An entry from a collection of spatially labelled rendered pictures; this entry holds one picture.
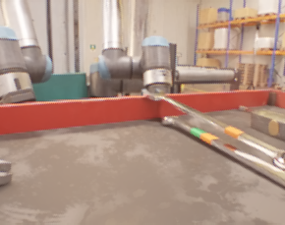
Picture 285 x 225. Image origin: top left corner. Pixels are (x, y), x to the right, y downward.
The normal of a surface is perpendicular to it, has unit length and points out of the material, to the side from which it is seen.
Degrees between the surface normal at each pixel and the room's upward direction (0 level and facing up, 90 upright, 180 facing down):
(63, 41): 90
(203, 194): 0
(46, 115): 90
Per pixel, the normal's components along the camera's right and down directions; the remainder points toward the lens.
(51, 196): 0.02, -0.97
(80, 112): 0.42, 0.24
